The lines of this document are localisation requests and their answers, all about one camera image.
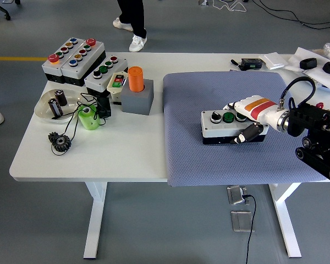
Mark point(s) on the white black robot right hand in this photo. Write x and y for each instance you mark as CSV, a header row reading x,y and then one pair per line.
x,y
258,108

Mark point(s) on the white four-button control box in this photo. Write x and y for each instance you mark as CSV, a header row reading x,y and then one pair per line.
x,y
220,129
99,82

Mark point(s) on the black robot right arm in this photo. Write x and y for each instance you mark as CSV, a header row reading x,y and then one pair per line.
x,y
316,137

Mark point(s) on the five-button box with mushroom button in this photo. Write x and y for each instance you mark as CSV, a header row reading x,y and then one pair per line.
x,y
48,70
77,72

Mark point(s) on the black module with green connector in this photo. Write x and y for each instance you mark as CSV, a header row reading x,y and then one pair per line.
x,y
251,63

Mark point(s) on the white paper sheets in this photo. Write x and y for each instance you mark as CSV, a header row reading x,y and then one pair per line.
x,y
321,78

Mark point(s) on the grey-blue textured mat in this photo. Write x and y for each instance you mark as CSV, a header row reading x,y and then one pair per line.
x,y
209,165

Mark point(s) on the silver floor socket box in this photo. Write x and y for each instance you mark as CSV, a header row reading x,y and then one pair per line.
x,y
242,221
235,195

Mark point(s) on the white table leg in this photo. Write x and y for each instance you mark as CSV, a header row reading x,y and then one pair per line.
x,y
286,220
94,220

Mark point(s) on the grey square block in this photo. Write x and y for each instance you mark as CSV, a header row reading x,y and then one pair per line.
x,y
136,103

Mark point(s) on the orange cylinder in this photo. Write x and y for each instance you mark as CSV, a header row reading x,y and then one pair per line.
x,y
135,79

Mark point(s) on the black power adapter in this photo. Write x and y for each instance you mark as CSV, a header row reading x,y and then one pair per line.
x,y
104,108

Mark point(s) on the person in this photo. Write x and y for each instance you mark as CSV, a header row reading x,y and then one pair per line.
x,y
134,13

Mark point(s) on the green plastic spool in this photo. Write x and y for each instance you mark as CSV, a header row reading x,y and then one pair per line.
x,y
89,121

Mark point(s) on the dark cylindrical capacitor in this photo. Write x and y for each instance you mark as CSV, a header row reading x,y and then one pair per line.
x,y
55,107
61,97

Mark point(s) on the large dark metal gear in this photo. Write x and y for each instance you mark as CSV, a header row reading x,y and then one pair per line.
x,y
61,144

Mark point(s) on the small dark metal gear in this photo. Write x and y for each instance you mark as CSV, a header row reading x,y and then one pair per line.
x,y
52,136

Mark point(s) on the clear shallow plate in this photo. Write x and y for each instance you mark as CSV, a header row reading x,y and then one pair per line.
x,y
42,110

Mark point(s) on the yellow floor tape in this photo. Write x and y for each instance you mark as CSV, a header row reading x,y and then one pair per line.
x,y
16,59

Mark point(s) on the black office chair base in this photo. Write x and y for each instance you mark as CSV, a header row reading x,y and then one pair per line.
x,y
2,9

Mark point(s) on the cream switch box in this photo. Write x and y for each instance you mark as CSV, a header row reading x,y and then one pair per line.
x,y
112,89

